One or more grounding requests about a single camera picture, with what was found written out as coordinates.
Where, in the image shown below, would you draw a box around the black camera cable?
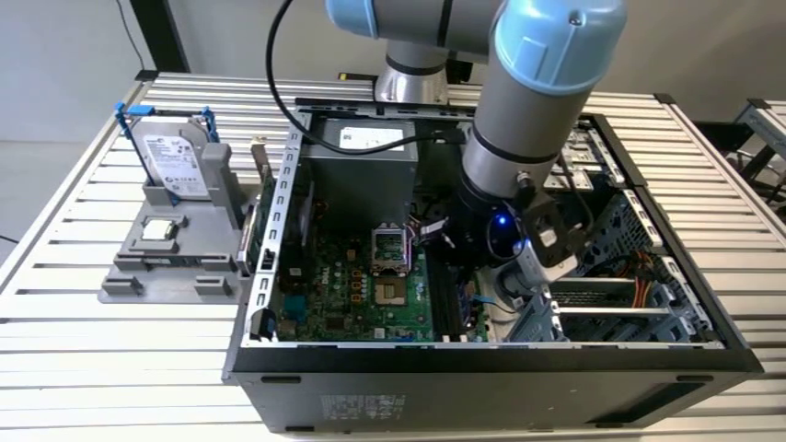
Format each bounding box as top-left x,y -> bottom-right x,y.
265,0 -> 468,153

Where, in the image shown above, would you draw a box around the green graphics card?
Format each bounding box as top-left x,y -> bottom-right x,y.
236,143 -> 277,280

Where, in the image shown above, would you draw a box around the grey metal disk bay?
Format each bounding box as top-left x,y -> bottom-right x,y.
508,275 -> 719,344

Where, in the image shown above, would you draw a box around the metal socket cover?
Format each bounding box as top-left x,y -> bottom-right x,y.
369,222 -> 412,277

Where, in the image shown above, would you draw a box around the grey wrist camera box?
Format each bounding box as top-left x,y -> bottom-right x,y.
512,192 -> 582,283

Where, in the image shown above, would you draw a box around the grey parts rack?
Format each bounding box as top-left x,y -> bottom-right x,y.
96,145 -> 259,308

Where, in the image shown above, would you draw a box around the black case fan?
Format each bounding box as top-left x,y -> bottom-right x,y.
285,181 -> 317,282

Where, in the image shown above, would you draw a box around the black grey PC case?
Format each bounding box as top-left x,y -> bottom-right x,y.
220,96 -> 766,434

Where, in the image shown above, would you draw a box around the orange red power wires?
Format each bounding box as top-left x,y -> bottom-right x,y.
628,250 -> 656,310

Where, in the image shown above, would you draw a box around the grey optical drive cage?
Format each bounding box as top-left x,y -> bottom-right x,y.
539,118 -> 622,241

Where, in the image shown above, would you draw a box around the black metal post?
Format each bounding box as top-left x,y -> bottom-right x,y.
125,0 -> 192,82

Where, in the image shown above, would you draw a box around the green motherboard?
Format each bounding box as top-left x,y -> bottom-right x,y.
272,232 -> 492,344

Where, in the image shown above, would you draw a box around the grey power supply unit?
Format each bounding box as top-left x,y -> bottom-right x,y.
300,117 -> 423,231

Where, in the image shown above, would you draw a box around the CPU socket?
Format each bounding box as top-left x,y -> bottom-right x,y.
372,271 -> 411,308

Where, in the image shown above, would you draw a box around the grey side table frame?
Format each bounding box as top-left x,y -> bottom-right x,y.
732,98 -> 786,206

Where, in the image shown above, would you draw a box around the hard disk in blue carrier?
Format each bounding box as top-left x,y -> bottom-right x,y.
113,103 -> 221,204

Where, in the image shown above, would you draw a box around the black RAM slot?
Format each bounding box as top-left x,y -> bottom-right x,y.
448,270 -> 468,343
433,266 -> 455,343
440,270 -> 460,343
427,257 -> 447,343

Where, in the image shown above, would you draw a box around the silver CPU chip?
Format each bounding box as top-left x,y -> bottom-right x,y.
139,221 -> 179,243

